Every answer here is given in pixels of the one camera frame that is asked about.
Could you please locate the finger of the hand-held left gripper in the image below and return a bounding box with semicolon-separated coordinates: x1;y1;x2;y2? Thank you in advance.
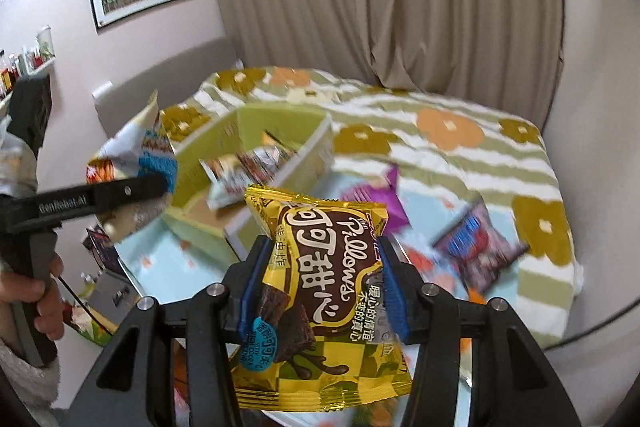
89;173;170;217

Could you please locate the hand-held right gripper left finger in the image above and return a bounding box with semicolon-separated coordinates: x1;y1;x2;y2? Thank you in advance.
70;234;276;427

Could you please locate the dark blue red snack packet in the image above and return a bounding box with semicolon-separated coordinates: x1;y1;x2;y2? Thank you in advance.
432;201;531;294

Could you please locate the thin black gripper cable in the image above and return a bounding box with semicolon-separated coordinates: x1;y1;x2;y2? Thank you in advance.
54;274;117;339

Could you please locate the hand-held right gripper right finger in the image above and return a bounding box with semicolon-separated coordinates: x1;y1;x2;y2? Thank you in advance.
375;236;583;427

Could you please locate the wall shelf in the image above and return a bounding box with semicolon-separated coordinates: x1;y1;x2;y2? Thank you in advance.
0;57;56;110

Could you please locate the green cardboard box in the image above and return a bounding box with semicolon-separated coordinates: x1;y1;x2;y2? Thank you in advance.
160;104;335;265

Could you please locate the grey headboard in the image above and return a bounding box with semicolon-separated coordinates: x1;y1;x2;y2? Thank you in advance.
92;39;242;138

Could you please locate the magenta snack packet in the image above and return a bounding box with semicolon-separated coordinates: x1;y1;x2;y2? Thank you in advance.
344;166;412;234

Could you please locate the person's left forearm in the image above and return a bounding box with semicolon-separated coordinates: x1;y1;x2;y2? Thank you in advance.
0;336;62;414

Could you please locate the yellow chocolate snack packet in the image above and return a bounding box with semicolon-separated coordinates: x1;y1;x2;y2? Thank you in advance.
231;184;413;413

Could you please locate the floral striped blanket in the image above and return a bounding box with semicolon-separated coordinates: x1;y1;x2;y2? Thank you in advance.
160;66;587;350

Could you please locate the colourful zigzag snack packet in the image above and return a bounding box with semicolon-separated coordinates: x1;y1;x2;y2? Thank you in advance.
86;91;179;244

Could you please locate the person's left hand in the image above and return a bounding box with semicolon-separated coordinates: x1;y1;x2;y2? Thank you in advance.
0;252;67;354

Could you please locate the light blue daisy tablecloth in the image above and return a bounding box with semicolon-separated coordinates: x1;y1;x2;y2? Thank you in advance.
115;172;506;427

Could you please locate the row of bottles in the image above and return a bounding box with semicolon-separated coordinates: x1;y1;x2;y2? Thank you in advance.
0;25;55;95

